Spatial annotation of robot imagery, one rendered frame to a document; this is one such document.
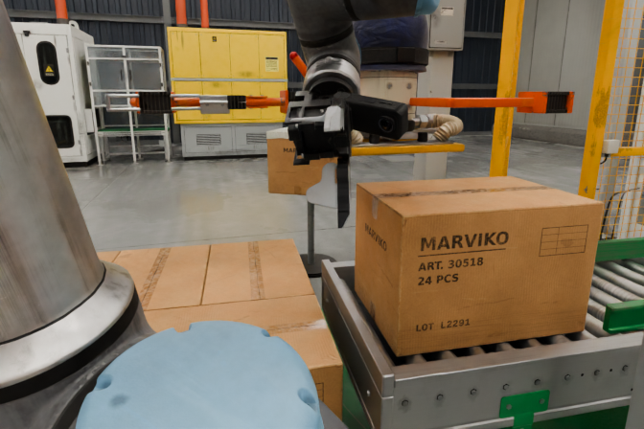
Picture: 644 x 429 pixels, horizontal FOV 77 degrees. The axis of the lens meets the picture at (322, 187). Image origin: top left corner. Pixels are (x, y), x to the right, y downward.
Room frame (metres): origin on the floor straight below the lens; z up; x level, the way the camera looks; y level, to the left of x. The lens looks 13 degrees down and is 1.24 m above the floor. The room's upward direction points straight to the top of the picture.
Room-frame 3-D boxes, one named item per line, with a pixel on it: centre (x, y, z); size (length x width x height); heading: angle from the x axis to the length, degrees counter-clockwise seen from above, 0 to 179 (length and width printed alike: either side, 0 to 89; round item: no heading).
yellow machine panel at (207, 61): (8.56, 1.88, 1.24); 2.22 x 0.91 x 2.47; 106
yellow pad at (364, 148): (1.08, -0.20, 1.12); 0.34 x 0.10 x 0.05; 106
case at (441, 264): (1.23, -0.45, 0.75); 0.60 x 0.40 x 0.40; 102
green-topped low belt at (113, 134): (7.87, 3.61, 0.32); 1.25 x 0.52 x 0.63; 106
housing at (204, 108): (1.04, 0.27, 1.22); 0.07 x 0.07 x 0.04; 16
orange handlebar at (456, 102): (1.00, -0.02, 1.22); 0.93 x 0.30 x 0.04; 106
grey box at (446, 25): (2.20, -0.63, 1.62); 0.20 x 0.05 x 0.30; 102
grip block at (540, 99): (1.00, -0.54, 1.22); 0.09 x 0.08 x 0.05; 16
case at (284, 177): (2.82, 0.08, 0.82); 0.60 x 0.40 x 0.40; 165
